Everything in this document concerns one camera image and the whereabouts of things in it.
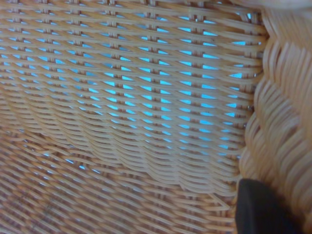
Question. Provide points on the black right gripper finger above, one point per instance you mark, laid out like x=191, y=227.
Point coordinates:
x=260, y=212

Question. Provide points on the orange wicker basket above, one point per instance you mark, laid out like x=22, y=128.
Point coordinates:
x=136, y=102

